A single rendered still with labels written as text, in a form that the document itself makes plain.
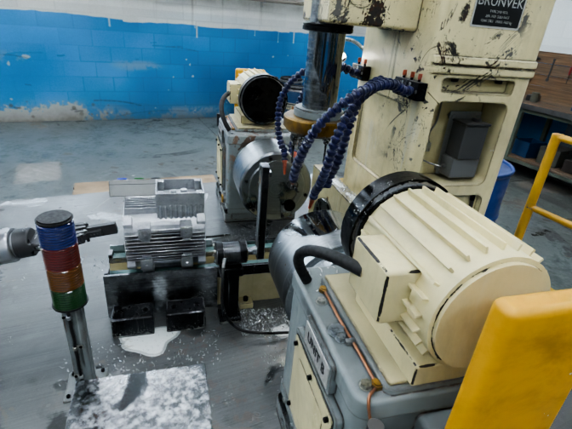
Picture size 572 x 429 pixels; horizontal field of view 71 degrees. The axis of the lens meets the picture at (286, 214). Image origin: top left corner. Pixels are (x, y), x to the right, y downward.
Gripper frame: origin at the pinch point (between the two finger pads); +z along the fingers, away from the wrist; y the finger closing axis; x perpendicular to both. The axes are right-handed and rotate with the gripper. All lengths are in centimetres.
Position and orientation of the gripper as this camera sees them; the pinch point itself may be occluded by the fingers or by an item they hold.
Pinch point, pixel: (102, 229)
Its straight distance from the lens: 115.6
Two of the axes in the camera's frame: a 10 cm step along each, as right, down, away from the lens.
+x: 0.5, 8.8, 4.7
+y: -2.6, -4.4, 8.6
